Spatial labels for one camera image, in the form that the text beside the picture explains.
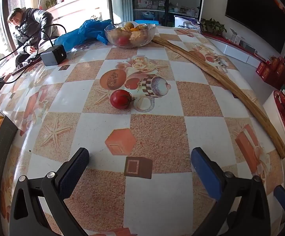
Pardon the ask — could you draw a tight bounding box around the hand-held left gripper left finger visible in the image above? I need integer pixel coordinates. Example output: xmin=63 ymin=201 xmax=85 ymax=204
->
xmin=9 ymin=147 xmax=90 ymax=236

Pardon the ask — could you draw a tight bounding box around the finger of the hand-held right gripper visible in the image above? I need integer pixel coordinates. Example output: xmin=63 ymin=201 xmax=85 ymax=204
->
xmin=273 ymin=185 xmax=285 ymax=227

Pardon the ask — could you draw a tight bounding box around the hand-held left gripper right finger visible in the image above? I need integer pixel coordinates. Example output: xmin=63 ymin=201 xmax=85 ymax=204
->
xmin=190 ymin=147 xmax=272 ymax=236

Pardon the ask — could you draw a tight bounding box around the white tray with grey rim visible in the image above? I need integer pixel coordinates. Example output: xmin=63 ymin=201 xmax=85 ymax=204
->
xmin=0 ymin=106 xmax=18 ymax=227

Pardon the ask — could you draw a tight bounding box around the white side table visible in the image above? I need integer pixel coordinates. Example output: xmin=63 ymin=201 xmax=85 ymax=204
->
xmin=263 ymin=90 xmax=285 ymax=168

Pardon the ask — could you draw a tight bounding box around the small red tomato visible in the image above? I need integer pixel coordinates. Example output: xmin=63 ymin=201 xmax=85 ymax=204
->
xmin=110 ymin=89 xmax=135 ymax=110

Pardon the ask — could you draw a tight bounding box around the long wooden strip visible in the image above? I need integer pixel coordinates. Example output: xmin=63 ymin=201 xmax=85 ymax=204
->
xmin=152 ymin=36 xmax=285 ymax=159

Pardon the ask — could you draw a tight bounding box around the dark smartphone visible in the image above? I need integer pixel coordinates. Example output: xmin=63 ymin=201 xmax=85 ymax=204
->
xmin=12 ymin=58 xmax=44 ymax=77

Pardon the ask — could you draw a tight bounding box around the grey power adapter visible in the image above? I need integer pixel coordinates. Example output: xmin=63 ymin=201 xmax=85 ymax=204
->
xmin=40 ymin=45 xmax=67 ymax=66

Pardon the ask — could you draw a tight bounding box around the red gift box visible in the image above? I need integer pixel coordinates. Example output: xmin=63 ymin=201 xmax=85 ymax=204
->
xmin=275 ymin=57 xmax=285 ymax=89
xmin=264 ymin=64 xmax=282 ymax=85
xmin=256 ymin=61 xmax=269 ymax=79

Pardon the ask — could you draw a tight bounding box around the white television stand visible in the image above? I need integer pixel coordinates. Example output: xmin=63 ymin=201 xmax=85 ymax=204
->
xmin=204 ymin=33 xmax=266 ymax=69

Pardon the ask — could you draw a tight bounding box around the clear glass bowl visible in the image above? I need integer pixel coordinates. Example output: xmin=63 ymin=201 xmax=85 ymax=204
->
xmin=104 ymin=22 xmax=157 ymax=49

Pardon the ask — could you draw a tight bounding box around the blue plastic bag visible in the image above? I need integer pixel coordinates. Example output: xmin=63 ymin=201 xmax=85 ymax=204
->
xmin=55 ymin=19 xmax=112 ymax=52

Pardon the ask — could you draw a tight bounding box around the small white box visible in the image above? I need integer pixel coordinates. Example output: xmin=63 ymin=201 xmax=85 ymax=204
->
xmin=230 ymin=28 xmax=246 ymax=45

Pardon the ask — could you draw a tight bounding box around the green potted plant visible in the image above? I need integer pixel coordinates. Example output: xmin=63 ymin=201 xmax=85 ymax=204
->
xmin=200 ymin=18 xmax=228 ymax=37

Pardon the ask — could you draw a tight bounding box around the crumpled beige fruit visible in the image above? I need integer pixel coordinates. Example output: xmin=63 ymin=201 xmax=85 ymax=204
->
xmin=129 ymin=31 xmax=149 ymax=46

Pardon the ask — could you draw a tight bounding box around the white paper bag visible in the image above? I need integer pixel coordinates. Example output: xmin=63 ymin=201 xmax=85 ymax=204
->
xmin=174 ymin=15 xmax=202 ymax=32

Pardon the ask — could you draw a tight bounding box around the blue plastic container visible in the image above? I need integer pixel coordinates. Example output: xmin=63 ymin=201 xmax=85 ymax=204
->
xmin=134 ymin=20 xmax=159 ymax=26

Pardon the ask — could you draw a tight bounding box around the black television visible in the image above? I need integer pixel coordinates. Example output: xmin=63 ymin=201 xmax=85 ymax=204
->
xmin=225 ymin=0 xmax=285 ymax=54

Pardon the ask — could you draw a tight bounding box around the black cable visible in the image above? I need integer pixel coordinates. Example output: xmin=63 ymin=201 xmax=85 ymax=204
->
xmin=0 ymin=24 xmax=68 ymax=81

